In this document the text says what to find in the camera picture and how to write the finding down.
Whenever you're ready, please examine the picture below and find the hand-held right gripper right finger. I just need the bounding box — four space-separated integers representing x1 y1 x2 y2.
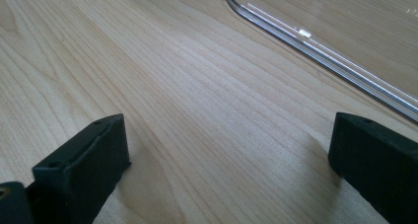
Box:
327 112 418 224

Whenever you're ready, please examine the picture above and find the clear plastic tray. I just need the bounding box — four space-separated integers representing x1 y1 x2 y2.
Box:
222 0 418 125

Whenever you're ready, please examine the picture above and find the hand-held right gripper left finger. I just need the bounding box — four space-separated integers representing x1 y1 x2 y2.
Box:
26 112 132 224

